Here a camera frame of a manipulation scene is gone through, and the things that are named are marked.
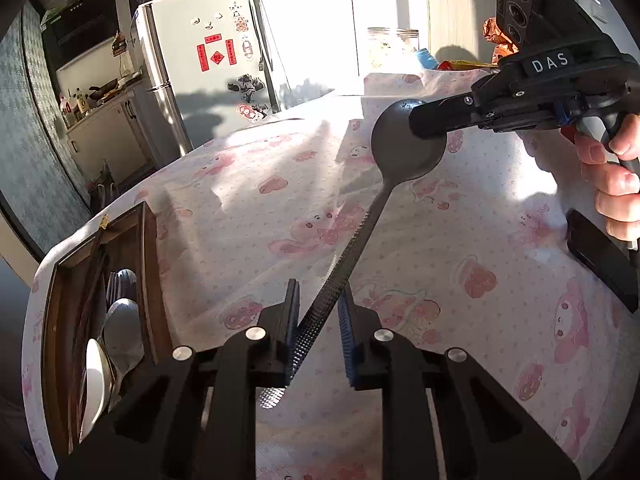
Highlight orange snack packet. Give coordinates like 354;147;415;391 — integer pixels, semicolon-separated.
482;16;521;63

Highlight large round metal spoon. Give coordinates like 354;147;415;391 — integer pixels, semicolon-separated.
256;98;448;411

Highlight person's right hand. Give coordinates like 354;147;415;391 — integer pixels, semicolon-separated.
574;112;640;252

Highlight red yellow snack packet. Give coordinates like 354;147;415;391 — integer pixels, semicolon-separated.
437;59;501;72

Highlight black smartphone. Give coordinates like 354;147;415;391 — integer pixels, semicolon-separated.
566;209;640;315

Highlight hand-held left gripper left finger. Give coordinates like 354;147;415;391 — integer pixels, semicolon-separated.
55;277;301;480

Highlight glass jar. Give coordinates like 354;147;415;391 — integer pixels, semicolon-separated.
397;28;420;56
367;26;401;71

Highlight spoons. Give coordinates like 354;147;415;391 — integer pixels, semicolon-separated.
102;298;143;411

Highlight pink printed tablecloth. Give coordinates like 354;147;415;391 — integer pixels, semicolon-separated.
20;67;640;480

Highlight brown wooden chopstick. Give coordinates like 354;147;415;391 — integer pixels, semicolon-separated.
70;227;108;386
75;227;111;376

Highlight wooden utensil tray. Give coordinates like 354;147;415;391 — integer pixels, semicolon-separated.
40;201;173;461

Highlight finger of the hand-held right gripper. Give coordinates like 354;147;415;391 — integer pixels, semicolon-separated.
408;94;482;139

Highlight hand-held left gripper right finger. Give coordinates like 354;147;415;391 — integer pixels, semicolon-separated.
337;290;581;480

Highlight metal fork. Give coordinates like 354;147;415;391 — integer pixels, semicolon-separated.
104;272;121;311

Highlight black range hood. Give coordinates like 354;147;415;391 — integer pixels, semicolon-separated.
40;0;118;68

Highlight striped bag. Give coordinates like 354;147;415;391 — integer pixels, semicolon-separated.
87;160;121;206

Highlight silver refrigerator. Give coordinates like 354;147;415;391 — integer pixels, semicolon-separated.
132;0;281;156

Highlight black wok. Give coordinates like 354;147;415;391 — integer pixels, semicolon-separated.
87;77;121;101

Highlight white ceramic soup spoon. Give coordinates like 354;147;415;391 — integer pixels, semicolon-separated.
79;337;113;443

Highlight blue packet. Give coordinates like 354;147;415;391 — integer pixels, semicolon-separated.
414;47;441;71

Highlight white kitchen cabinet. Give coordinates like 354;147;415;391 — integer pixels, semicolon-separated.
65;77;158;186

